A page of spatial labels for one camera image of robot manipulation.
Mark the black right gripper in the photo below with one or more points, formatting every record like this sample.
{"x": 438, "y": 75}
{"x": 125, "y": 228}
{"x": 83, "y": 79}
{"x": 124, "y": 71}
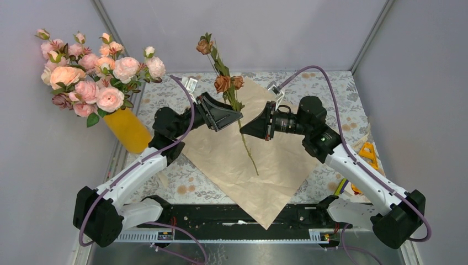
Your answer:
{"x": 260, "y": 126}

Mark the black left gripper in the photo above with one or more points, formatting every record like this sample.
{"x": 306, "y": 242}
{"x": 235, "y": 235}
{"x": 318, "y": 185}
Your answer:
{"x": 216, "y": 115}

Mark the brown orange rose stem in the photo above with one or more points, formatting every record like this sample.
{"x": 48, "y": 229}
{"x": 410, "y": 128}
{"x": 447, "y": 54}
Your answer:
{"x": 224, "y": 83}

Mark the orange paper bouquet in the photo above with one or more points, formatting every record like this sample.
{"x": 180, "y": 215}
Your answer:
{"x": 259, "y": 176}

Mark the cream printed ribbon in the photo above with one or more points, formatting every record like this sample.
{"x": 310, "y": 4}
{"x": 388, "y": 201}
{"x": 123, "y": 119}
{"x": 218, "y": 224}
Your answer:
{"x": 163, "y": 178}

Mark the dark mauve rose stem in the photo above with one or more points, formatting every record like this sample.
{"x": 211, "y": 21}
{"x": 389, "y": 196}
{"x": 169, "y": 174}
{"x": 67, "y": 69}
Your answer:
{"x": 62, "y": 101}

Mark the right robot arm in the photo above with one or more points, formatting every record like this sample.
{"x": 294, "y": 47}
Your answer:
{"x": 393, "y": 214}

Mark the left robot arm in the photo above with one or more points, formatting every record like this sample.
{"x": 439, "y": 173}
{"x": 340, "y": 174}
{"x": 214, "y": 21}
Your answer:
{"x": 164, "y": 148}

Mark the yellow vase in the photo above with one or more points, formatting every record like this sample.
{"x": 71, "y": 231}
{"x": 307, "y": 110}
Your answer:
{"x": 129, "y": 130}

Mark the pink rose bunch in vase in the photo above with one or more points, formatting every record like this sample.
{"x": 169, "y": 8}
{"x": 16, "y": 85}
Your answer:
{"x": 97, "y": 84}

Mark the floral patterned table mat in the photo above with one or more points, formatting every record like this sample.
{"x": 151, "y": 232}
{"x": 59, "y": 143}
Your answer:
{"x": 188, "y": 185}

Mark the yellow triangular plastic toy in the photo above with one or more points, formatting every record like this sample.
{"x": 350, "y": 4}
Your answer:
{"x": 367, "y": 152}

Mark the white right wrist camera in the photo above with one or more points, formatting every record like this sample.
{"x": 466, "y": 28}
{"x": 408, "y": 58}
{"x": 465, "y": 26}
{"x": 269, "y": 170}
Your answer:
{"x": 278, "y": 93}

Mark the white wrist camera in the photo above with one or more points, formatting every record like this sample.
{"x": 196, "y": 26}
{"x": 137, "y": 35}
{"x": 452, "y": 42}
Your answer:
{"x": 278, "y": 93}
{"x": 190, "y": 83}

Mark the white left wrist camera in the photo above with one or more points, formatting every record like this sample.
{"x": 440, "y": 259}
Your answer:
{"x": 190, "y": 83}

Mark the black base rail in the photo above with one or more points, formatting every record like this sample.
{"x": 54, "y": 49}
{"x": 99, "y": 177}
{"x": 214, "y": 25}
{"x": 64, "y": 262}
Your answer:
{"x": 231, "y": 222}

